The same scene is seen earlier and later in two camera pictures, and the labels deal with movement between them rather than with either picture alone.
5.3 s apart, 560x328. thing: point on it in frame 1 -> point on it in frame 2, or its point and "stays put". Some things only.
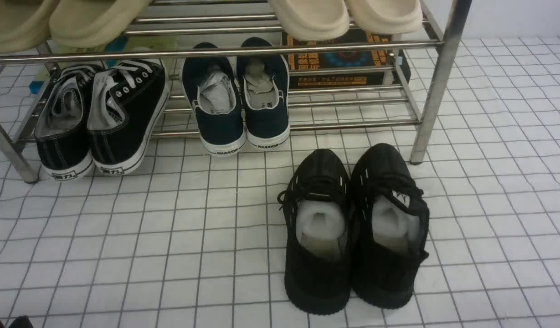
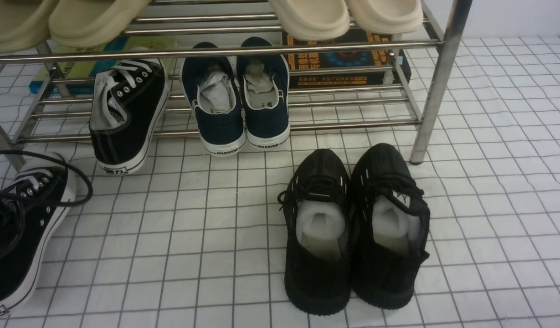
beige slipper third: x=312 y=20 stays put
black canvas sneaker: x=126 y=100 stays put
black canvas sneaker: x=62 y=128 -> x=24 y=216
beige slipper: x=85 y=23 stays put
